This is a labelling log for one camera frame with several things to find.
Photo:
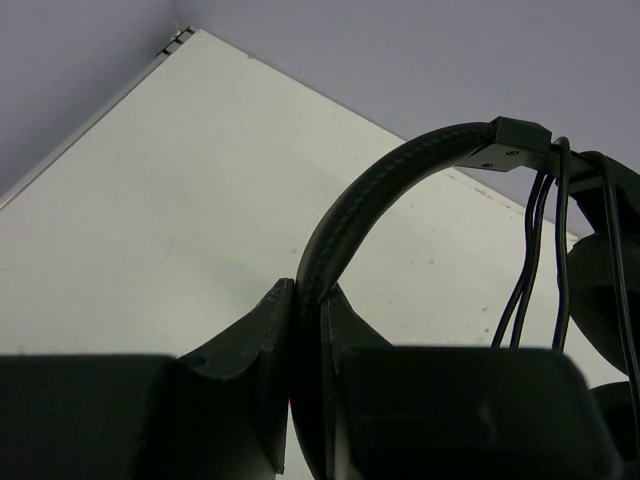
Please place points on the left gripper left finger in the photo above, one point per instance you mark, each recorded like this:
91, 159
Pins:
238, 407

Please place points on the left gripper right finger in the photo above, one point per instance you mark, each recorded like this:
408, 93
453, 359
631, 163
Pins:
341, 329

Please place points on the black headphones with cable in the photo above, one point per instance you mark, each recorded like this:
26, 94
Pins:
556, 393

